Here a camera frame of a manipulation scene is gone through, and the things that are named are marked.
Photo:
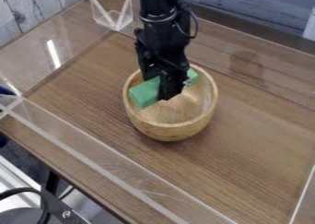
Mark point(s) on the clear acrylic corner bracket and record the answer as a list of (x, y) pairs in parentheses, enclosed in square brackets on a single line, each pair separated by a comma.
[(113, 19)]

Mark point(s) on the black metal bracket with screw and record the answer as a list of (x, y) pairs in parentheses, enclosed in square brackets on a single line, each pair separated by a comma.
[(58, 212)]

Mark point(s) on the clear acrylic tray wall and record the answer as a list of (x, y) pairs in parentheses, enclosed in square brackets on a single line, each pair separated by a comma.
[(126, 188)]

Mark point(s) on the light wooden bowl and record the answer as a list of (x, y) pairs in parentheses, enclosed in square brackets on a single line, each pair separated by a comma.
[(177, 119)]

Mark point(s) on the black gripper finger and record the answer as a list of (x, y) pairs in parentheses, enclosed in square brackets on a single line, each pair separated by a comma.
[(149, 66), (173, 78)]

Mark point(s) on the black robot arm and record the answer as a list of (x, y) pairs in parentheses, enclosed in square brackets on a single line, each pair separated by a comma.
[(166, 9)]

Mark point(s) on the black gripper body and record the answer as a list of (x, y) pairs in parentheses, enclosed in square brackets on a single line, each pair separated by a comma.
[(164, 39)]

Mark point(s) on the green rectangular block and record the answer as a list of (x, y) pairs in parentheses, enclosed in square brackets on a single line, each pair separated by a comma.
[(145, 93)]

